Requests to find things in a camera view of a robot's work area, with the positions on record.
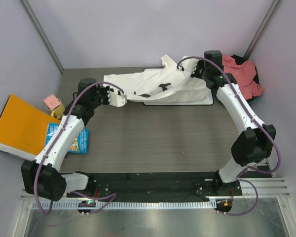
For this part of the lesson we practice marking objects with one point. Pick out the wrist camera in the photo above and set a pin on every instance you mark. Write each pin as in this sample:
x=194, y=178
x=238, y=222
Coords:
x=188, y=65
x=116, y=99

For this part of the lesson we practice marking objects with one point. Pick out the white slotted cable duct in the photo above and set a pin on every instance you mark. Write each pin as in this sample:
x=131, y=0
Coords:
x=91, y=205

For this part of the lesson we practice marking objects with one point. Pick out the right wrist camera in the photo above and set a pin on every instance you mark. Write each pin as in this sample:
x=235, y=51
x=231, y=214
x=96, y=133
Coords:
x=188, y=65

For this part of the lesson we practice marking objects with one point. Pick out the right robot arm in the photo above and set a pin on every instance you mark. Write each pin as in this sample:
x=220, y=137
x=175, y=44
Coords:
x=255, y=140

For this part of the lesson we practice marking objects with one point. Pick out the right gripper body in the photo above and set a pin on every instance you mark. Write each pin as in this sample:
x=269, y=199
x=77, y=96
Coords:
x=201, y=72

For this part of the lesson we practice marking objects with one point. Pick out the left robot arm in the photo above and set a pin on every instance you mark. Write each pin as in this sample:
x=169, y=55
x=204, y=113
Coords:
x=41, y=176

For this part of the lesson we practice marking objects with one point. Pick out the orange book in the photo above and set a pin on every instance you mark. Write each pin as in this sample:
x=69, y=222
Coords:
x=23, y=128

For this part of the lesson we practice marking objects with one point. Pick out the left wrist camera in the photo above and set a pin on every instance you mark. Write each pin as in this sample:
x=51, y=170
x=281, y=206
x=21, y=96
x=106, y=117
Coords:
x=116, y=99

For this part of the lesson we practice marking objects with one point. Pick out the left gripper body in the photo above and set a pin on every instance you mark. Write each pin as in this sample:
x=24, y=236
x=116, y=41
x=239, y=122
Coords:
x=101, y=97

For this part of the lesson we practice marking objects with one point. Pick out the pink t-shirt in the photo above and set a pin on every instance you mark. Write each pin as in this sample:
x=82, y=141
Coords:
x=229, y=66

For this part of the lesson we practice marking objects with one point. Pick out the yellow mug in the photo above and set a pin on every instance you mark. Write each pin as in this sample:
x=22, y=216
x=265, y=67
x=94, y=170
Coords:
x=58, y=112

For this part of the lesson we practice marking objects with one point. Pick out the blue treehouse book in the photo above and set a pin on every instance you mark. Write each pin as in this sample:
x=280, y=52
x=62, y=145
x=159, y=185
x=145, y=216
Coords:
x=80, y=143

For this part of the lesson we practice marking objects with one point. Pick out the white t-shirt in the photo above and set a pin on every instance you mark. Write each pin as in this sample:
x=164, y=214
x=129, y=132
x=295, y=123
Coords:
x=130, y=82

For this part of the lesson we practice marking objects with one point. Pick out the white whiteboard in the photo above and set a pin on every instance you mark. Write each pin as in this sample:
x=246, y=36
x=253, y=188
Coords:
x=187, y=102

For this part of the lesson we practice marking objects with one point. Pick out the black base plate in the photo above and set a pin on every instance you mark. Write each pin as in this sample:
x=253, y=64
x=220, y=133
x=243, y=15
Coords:
x=200, y=184

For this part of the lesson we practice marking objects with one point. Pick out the aluminium rail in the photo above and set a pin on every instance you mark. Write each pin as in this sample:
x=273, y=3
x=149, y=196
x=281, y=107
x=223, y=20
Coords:
x=266, y=187

